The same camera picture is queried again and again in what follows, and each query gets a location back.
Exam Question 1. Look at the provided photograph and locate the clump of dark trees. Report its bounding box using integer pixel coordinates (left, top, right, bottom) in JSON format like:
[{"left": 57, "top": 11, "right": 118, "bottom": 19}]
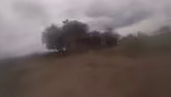
[{"left": 38, "top": 10, "right": 121, "bottom": 59}]

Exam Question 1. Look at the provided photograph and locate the distant row of trees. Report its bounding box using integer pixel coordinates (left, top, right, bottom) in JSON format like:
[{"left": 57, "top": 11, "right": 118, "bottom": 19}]
[{"left": 119, "top": 23, "right": 171, "bottom": 43}]

